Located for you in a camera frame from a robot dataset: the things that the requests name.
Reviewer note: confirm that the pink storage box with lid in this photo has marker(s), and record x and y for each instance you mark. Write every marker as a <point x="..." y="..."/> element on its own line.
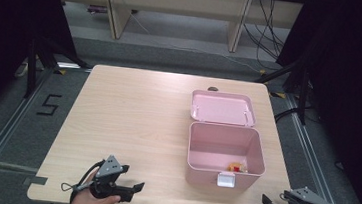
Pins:
<point x="222" y="142"/>

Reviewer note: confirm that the grey tape strip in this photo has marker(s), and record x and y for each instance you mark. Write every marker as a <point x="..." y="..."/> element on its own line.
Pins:
<point x="35" y="180"/>

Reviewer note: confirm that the black curtain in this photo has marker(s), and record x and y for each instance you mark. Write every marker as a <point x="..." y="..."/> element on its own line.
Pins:
<point x="347" y="91"/>
<point x="15" y="32"/>

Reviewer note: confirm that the small orange and red toy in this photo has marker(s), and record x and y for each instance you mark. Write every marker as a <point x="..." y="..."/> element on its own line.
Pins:
<point x="237" y="167"/>

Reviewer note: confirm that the beige wooden desk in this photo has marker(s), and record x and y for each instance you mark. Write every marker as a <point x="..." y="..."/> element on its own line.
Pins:
<point x="178" y="4"/>

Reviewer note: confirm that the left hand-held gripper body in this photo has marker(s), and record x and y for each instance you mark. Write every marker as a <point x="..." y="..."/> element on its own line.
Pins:
<point x="109" y="168"/>

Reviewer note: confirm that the black metal stand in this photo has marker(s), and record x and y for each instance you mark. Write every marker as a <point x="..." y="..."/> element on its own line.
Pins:
<point x="44" y="58"/>
<point x="296" y="86"/>

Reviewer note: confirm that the metal floor rail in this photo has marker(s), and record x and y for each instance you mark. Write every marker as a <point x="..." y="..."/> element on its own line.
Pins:
<point x="317" y="165"/>
<point x="1" y="138"/>

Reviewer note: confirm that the small dark round disc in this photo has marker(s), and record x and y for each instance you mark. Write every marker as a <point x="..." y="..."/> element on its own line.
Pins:
<point x="213" y="88"/>

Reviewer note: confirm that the person's left hand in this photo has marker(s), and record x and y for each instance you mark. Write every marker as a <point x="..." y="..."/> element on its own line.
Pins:
<point x="88" y="202"/>

